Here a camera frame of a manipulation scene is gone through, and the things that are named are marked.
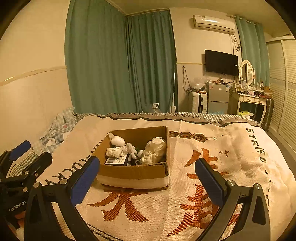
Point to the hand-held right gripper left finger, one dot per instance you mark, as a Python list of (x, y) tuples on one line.
[(84, 178)]

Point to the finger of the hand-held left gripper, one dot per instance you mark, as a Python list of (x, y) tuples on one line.
[(22, 148), (41, 162)]

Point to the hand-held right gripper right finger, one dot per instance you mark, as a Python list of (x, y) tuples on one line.
[(208, 183)]

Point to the brown cardboard box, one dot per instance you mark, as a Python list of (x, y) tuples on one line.
[(134, 176)]

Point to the white cotton lump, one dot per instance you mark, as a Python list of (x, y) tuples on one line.
[(116, 140)]

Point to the white and green plush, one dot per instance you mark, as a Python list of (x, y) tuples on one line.
[(131, 149)]

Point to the blue checked printed quilt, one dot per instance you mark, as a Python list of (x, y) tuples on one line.
[(57, 129)]

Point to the cream printed blanket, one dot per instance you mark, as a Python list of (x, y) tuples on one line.
[(161, 208)]

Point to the yellow bag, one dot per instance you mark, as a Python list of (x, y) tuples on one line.
[(244, 113)]

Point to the white suitcase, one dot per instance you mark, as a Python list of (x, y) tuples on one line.
[(198, 102)]

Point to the grey mini fridge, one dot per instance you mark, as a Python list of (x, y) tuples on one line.
[(218, 95)]

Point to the clear water jug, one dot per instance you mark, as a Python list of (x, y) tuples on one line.
[(155, 107)]

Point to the white dressing table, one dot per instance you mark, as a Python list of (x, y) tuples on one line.
[(249, 99)]

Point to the clear plastic bag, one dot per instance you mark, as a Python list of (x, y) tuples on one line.
[(198, 83)]

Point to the white mop pole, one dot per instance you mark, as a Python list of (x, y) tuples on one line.
[(174, 88)]

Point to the small brown box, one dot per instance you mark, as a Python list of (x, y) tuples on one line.
[(268, 92)]

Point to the green curtain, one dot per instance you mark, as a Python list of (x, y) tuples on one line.
[(254, 51), (152, 62), (97, 58)]

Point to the white oval mirror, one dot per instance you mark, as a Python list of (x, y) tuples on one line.
[(247, 71)]

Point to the white louvered wardrobe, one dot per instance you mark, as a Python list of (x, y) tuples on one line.
[(284, 92)]

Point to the white air conditioner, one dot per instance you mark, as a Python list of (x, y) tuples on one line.
[(214, 23)]

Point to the black wall television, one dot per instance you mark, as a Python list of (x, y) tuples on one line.
[(220, 62)]

